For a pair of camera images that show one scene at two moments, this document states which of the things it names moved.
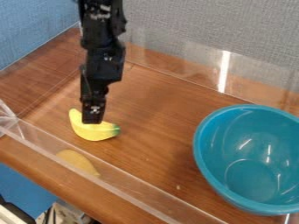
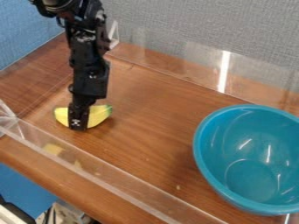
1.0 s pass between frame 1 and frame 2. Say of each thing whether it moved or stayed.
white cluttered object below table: stayed
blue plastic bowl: stayed
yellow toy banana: moved
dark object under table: stayed
